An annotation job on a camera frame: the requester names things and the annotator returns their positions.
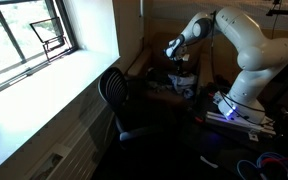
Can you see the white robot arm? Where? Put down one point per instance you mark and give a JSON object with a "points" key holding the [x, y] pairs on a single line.
{"points": [[259, 58]]}

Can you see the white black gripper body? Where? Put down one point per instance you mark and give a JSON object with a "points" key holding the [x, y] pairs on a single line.
{"points": [[176, 49]]}

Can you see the black slatted office chair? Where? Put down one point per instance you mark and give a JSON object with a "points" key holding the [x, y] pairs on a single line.
{"points": [[135, 116]]}

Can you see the window with dark frame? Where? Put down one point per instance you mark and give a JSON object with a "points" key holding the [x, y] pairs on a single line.
{"points": [[33, 33]]}

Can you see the pile of clothes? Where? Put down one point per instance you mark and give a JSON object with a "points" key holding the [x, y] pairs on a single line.
{"points": [[159, 80]]}

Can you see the white wall radiator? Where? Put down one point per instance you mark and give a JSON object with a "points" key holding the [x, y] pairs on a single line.
{"points": [[77, 156]]}

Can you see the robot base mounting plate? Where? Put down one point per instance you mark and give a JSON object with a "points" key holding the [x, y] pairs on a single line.
{"points": [[237, 123]]}

